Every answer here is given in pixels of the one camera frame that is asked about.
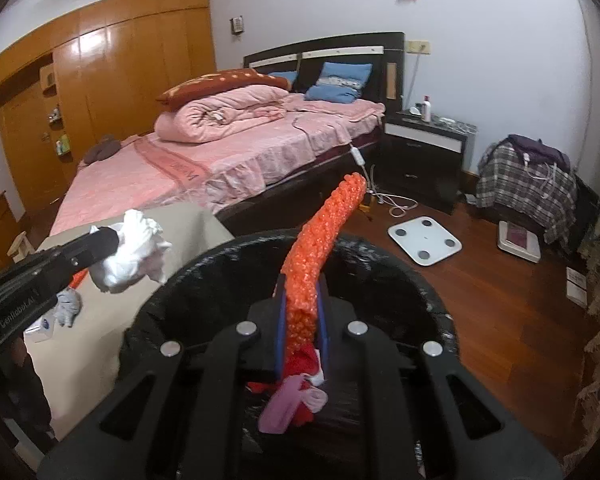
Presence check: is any white box with blue print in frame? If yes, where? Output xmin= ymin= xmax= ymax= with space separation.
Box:
xmin=24 ymin=317 xmax=55 ymax=343

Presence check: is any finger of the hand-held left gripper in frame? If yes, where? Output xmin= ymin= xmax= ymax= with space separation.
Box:
xmin=40 ymin=227 xmax=121 ymax=281

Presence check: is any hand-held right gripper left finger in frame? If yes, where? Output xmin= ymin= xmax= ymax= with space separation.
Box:
xmin=37 ymin=280 xmax=287 ymax=480

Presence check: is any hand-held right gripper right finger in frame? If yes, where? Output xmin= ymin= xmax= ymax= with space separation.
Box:
xmin=319 ymin=280 xmax=563 ymax=480

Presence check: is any white paper box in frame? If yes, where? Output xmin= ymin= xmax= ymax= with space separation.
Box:
xmin=566 ymin=266 xmax=588 ymax=307

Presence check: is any purple cloth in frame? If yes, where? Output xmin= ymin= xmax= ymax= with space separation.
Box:
xmin=507 ymin=134 xmax=573 ymax=171

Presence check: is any small wooden stool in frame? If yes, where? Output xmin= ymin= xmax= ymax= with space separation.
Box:
xmin=7 ymin=232 xmax=35 ymax=263

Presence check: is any white bathroom scale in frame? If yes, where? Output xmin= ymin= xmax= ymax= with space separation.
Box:
xmin=387 ymin=216 xmax=463 ymax=267

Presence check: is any blue pillow with printed band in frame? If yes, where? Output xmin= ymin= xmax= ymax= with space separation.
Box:
xmin=305 ymin=62 xmax=373 ymax=103

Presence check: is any white floor cable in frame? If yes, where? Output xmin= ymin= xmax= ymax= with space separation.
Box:
xmin=370 ymin=165 xmax=419 ymax=218

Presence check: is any grey cloth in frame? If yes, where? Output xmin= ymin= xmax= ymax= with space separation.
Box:
xmin=54 ymin=287 xmax=83 ymax=328

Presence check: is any bin with black liner bag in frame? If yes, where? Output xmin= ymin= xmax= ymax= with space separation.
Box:
xmin=118 ymin=229 xmax=458 ymax=480

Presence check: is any wooden wardrobe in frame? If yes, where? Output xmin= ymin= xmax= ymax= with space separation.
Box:
xmin=0 ymin=0 xmax=215 ymax=221

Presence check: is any white tissue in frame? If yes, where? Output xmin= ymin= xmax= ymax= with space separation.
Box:
xmin=90 ymin=210 xmax=173 ymax=293

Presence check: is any white cable on bag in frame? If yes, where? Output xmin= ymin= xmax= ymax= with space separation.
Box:
xmin=522 ymin=152 xmax=563 ymax=201

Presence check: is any folded pink quilt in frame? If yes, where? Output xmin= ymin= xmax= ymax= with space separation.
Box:
xmin=155 ymin=85 xmax=289 ymax=143

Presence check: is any white and maroon floor scale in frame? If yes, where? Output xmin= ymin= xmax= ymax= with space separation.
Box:
xmin=497 ymin=220 xmax=542 ymax=263

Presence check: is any dark wooden bed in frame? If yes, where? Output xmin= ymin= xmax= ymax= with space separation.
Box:
xmin=50 ymin=32 xmax=405 ymax=236

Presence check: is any red cloth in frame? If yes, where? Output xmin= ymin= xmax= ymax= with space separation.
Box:
xmin=247 ymin=345 xmax=325 ymax=426

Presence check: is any pink bedspread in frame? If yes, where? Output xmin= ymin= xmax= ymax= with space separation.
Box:
xmin=50 ymin=97 xmax=385 ymax=236

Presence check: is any black and white nightstand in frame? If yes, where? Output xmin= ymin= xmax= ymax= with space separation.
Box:
xmin=375 ymin=110 xmax=478 ymax=216

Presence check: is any red brown patterned pillow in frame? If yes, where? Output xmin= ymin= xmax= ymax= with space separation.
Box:
xmin=155 ymin=67 xmax=291 ymax=111

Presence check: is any brown neck pillow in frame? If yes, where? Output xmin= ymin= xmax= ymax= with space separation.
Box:
xmin=82 ymin=135 xmax=123 ymax=163

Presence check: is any beige tablecloth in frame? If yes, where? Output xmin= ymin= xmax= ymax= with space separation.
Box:
xmin=22 ymin=202 xmax=235 ymax=441

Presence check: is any orange foam net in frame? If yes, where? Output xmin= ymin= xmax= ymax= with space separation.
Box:
xmin=279 ymin=172 xmax=368 ymax=356

